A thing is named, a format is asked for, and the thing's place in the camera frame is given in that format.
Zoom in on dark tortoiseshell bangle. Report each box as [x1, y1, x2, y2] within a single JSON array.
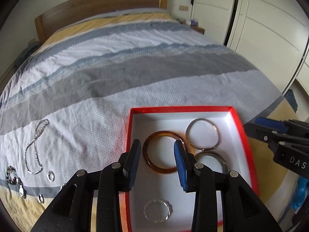
[[195, 151, 228, 174]]

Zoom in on thin silver bangle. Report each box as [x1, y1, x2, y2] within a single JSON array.
[[185, 118, 221, 150]]

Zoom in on amber resin bangle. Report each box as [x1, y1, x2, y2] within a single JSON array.
[[143, 130, 186, 174]]

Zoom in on twisted silver bangle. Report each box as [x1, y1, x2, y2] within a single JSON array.
[[143, 199, 173, 224]]

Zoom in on dark beaded bracelet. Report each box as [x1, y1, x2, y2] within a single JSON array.
[[5, 165, 27, 199]]

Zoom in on red jewelry box tray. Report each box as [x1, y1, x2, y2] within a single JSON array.
[[122, 106, 259, 231]]

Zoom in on blue gloved hand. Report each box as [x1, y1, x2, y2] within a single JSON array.
[[291, 177, 308, 210]]

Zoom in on striped bed duvet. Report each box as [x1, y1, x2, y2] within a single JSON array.
[[1, 9, 296, 231]]

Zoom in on white wardrobe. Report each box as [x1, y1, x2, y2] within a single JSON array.
[[192, 0, 308, 92]]

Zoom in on wooden nightstand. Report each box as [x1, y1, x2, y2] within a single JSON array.
[[181, 21, 205, 34]]

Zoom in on purple tissue box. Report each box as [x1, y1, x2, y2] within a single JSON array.
[[185, 19, 199, 27]]

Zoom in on dark clothes pile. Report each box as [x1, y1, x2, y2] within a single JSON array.
[[14, 41, 41, 67]]

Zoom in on wooden headboard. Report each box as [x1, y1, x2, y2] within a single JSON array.
[[35, 0, 168, 44]]

